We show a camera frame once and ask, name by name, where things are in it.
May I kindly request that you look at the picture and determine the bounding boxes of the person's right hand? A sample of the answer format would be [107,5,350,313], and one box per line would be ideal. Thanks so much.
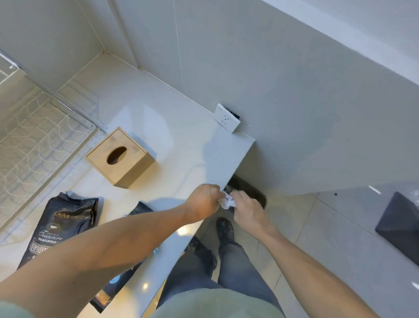
[229,190,271,234]

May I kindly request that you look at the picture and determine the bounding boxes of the person's left hand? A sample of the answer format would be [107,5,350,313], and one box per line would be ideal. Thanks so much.
[183,184,222,223]

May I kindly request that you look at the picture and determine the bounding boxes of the white paper scraps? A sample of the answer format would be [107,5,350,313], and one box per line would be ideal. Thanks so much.
[218,191,237,210]

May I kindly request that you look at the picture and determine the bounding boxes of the wooden tissue box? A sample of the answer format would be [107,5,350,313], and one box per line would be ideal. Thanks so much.
[86,127,155,189]

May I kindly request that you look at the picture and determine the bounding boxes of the white wire dish rack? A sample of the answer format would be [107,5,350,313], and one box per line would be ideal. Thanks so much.
[0,49,107,230]

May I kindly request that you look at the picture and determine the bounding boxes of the person's right forearm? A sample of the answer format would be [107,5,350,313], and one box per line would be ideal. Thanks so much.
[261,226,380,318]

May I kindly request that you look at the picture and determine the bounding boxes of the person's left forearm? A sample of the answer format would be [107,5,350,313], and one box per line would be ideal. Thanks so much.
[0,204,194,318]

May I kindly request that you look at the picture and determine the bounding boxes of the white countertop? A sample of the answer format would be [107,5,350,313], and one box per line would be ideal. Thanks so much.
[0,52,255,318]

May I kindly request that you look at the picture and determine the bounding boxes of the dark rectangular trash bin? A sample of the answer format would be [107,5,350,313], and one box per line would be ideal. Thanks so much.
[223,174,268,210]

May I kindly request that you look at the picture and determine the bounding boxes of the dark clog shoe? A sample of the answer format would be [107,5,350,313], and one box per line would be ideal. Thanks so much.
[184,236,217,273]
[216,217,235,245]

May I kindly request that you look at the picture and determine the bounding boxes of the blue jeans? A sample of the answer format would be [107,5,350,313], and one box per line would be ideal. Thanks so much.
[156,241,285,310]

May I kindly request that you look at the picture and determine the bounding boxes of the pale green shirt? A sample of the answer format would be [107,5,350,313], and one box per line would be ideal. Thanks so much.
[0,288,285,318]

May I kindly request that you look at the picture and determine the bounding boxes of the dark grey mat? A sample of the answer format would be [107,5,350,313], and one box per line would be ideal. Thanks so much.
[374,191,419,266]

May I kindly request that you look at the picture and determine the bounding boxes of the white wall socket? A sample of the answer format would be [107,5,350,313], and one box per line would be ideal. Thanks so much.
[214,103,241,134]

